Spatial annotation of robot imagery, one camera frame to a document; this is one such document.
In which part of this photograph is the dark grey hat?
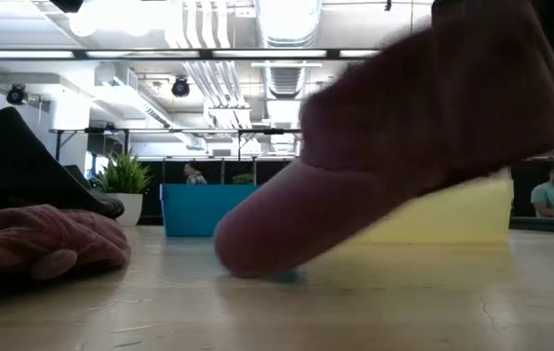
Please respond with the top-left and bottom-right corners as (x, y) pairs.
(0, 106), (126, 221)

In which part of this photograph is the maroon fuzzy slipper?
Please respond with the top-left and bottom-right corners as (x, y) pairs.
(213, 0), (554, 280)

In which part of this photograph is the red knit beanie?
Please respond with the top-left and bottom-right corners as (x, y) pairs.
(0, 203), (132, 283)

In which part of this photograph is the black ceiling spotlight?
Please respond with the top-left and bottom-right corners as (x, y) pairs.
(6, 83), (28, 106)
(171, 76), (191, 98)

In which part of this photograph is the small potted green plant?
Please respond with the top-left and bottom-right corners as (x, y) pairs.
(94, 149), (154, 228)

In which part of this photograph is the yellow translucent plastic bin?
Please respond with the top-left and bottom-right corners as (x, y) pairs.
(349, 168), (515, 246)

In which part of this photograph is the teal plastic bin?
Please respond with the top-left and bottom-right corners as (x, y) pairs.
(159, 183), (261, 239)

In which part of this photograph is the silver ceiling ventilation duct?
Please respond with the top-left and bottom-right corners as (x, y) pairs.
(255, 0), (323, 153)

